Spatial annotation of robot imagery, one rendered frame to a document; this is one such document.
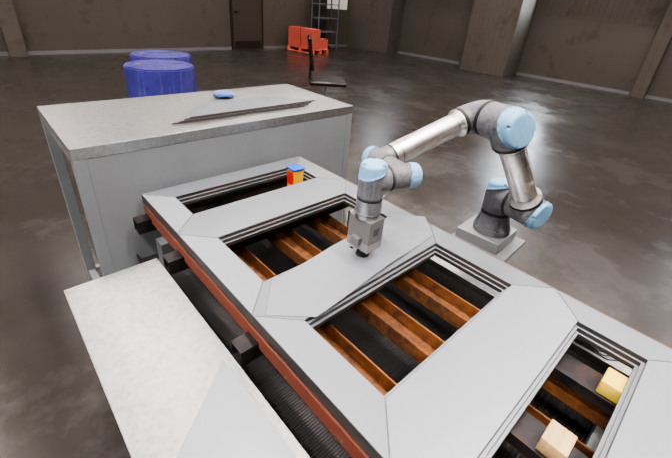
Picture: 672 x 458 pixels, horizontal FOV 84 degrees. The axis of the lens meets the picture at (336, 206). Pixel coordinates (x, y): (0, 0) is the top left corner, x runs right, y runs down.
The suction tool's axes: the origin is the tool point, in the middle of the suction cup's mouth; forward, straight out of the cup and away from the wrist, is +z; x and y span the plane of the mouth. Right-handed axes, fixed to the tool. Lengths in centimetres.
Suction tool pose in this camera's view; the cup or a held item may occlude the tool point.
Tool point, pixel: (361, 256)
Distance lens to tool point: 118.6
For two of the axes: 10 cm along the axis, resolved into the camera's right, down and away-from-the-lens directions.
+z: -0.7, 8.7, 4.8
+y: 6.9, 3.9, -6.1
